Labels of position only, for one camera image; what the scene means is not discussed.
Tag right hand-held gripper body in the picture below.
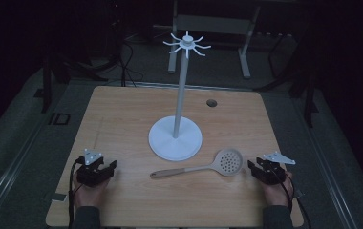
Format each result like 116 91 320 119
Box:
253 151 297 186

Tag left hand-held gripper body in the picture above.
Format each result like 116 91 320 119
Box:
75 148 116 188

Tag grey skimmer spoon wooden handle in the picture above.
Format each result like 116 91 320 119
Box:
149 147 245 179

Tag white hook rack stand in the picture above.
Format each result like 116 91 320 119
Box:
148 31 212 162

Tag person's left hand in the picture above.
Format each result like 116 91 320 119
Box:
73 176 113 210

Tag person's right hand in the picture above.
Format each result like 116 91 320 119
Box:
260 171 294 208

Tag black metal stand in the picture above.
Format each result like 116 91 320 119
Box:
255 31 320 129
40 52 101 115

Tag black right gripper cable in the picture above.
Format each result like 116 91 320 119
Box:
269 166 312 229

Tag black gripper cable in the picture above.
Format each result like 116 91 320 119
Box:
269 166 312 229
68 156 86 229

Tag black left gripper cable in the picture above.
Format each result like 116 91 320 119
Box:
68 156 86 229

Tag black rectangular floor bracket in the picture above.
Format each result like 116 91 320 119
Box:
48 112 72 126

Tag grey metal floor rail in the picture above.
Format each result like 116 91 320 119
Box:
292 94 363 229
0 117 52 229

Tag black floor cables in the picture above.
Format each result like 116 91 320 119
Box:
117 39 145 88

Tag grey metal table frame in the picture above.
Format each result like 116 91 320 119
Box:
167 0 262 80

